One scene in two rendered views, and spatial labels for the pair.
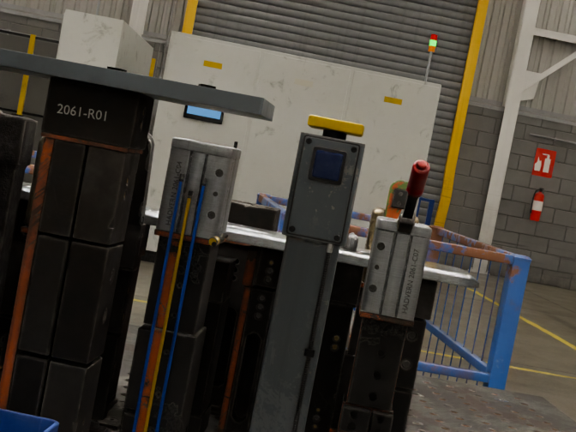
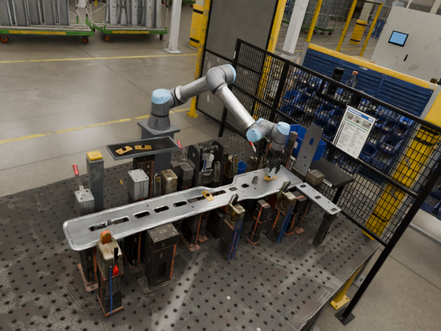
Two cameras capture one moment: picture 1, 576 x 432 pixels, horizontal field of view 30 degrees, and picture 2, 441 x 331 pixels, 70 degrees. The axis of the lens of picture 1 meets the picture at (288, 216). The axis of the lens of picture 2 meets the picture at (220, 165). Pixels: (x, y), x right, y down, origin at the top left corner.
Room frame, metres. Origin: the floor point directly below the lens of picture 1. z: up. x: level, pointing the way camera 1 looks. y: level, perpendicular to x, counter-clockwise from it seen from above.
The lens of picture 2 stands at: (2.54, -0.50, 2.05)
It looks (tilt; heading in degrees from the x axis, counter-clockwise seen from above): 32 degrees down; 136
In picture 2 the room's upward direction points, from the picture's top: 12 degrees clockwise
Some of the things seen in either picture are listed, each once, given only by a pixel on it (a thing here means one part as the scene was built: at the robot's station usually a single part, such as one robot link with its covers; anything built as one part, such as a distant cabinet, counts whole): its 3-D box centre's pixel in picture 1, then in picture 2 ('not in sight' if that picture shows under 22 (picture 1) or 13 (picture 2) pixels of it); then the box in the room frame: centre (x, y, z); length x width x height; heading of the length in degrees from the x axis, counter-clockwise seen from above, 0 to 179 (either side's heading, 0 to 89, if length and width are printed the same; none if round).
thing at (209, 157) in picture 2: not in sight; (201, 179); (1.34, 0.55, 0.94); 0.18 x 0.13 x 0.49; 86
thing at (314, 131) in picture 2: not in sight; (308, 149); (1.60, 1.16, 1.17); 0.12 x 0.01 x 0.34; 176
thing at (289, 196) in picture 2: not in sight; (280, 217); (1.77, 0.83, 0.87); 0.12 x 0.09 x 0.35; 176
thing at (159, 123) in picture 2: not in sight; (159, 118); (0.88, 0.49, 1.15); 0.15 x 0.15 x 0.10
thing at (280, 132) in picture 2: not in sight; (281, 132); (1.56, 0.88, 1.32); 0.09 x 0.08 x 0.11; 20
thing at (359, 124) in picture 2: not in sight; (353, 132); (1.70, 1.45, 1.30); 0.23 x 0.02 x 0.31; 176
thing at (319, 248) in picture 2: not in sight; (323, 228); (1.96, 1.03, 0.84); 0.11 x 0.06 x 0.29; 176
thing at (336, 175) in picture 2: not in sight; (294, 150); (1.40, 1.35, 1.01); 0.90 x 0.22 x 0.03; 176
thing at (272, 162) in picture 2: not in sight; (273, 157); (1.57, 0.87, 1.16); 0.09 x 0.08 x 0.12; 87
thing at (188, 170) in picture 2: not in sight; (182, 192); (1.34, 0.41, 0.89); 0.13 x 0.11 x 0.38; 176
